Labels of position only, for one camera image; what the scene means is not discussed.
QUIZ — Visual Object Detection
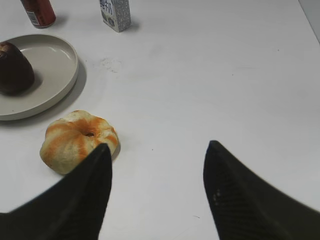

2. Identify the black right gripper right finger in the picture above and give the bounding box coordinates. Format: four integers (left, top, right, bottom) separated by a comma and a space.
203, 140, 320, 240

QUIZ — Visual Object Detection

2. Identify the white milk carton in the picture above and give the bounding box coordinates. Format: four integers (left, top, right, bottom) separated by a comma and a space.
99, 0, 132, 33

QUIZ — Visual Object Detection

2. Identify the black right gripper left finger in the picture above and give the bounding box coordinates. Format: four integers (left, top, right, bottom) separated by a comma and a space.
0, 143, 113, 240

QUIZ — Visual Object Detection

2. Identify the red soda can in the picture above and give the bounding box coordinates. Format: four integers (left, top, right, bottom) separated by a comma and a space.
21, 0, 56, 28

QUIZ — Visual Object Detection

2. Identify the orange striped round bun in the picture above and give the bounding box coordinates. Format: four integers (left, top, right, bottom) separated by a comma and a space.
39, 110, 120, 175

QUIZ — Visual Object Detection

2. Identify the dark red apple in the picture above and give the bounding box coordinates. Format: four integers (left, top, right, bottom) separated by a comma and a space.
0, 41, 35, 95

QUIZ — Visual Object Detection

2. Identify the beige round plate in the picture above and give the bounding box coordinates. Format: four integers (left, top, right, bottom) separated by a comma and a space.
0, 34, 79, 121

